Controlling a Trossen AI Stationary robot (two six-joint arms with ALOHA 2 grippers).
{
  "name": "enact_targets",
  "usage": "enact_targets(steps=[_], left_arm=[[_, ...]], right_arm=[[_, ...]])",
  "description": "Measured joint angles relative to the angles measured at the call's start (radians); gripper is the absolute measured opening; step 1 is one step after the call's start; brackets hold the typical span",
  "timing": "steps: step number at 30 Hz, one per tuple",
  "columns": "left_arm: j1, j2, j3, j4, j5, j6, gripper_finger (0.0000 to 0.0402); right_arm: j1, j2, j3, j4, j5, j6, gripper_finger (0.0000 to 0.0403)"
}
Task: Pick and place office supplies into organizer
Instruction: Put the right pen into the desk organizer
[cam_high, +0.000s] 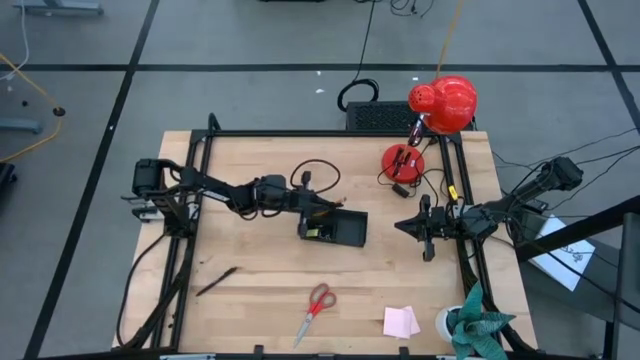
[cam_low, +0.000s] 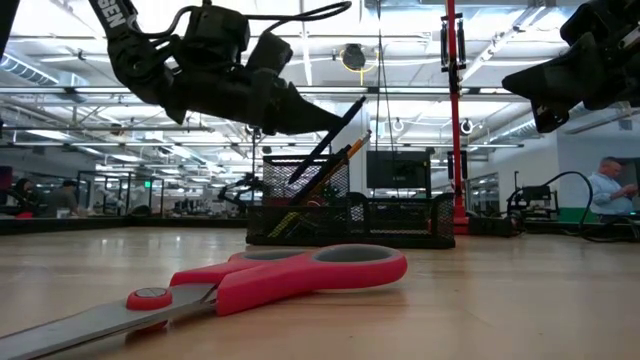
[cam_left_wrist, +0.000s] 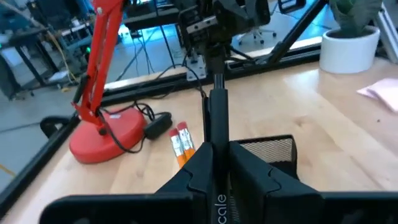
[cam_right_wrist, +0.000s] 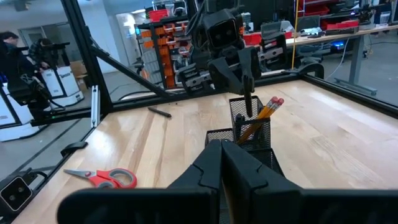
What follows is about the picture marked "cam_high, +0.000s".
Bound black coiled floor cable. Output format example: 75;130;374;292
337;0;380;112

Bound black diagonal beam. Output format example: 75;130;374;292
514;194;640;262

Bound thin black floor cable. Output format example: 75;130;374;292
492;127;640;171

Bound red-handled scissors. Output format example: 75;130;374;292
293;282;338;348

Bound green plant in white pot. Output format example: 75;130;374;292
434;282;517;360

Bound tangled black cables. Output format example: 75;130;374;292
389;0;434;17

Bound white paper sheet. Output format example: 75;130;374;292
529;214;597;293

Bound black caster base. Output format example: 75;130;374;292
0;162;19;196

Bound black vented computer case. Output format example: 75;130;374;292
344;101;419;132

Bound yellow floor cable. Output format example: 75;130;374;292
0;52;64;164

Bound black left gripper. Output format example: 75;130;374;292
284;171;344;237

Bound thin white cable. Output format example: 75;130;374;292
0;0;30;82

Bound pink sticky notes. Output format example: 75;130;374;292
383;305;421;340

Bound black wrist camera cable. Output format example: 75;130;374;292
289;158;342;195

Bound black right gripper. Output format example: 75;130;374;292
394;193;464;262

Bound grey desk foot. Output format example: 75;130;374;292
14;0;105;16
0;117;44;134

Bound black desk organizer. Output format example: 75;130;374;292
298;207;370;249

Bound red desk lamp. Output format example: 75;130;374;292
381;74;479;185

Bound black cable bundle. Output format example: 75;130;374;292
124;259;194;350

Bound yellow hanging cable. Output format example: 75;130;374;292
435;0;469;79

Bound black pen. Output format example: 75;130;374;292
195;266;240;298

